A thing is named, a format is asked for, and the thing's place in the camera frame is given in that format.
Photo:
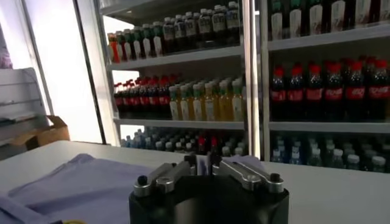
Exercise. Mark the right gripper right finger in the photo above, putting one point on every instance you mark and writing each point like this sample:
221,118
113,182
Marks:
253,179

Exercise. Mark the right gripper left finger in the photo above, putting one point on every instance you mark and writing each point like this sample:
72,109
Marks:
164,179

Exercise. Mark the purple t-shirt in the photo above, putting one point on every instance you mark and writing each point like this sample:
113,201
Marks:
91,188

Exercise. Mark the small red cap cola bottle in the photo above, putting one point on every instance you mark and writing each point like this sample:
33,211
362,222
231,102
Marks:
214,141
201,141

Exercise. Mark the yellow juice bottle white cap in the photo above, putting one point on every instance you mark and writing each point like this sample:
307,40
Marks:
237,103
224,105
197,106
209,106
174,106
184,106

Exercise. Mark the grey metal shelf rack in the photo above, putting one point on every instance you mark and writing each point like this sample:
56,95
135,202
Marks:
182,56
329,127

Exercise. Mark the open cardboard box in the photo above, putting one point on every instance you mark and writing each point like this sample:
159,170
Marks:
51,134

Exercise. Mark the black slanted pole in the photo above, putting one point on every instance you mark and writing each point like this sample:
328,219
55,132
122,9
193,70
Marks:
89,73

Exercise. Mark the green cap white label bottle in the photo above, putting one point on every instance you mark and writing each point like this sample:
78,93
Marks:
337,15
147,47
120,48
128,48
384,10
362,12
276,24
137,48
295,22
316,18
157,45

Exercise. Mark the white cap dark label bottle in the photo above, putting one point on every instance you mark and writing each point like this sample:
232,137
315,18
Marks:
190,29
218,22
179,30
168,33
204,25
233,19

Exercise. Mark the grey slanted beam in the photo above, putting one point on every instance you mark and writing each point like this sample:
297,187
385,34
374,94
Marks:
39,61

